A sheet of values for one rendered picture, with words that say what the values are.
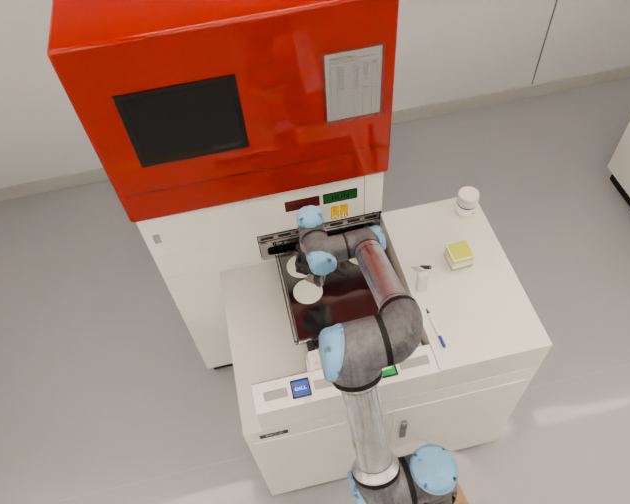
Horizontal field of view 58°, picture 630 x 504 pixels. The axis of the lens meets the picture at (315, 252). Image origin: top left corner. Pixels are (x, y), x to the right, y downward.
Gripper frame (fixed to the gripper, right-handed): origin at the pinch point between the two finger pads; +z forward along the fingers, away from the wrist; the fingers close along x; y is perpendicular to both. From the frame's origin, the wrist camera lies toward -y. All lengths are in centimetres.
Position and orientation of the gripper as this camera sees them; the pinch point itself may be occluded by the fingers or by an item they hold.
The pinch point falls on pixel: (322, 284)
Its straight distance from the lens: 186.9
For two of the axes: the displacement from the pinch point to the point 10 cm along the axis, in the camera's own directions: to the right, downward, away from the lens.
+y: -9.4, -2.5, 2.5
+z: 0.6, 5.9, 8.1
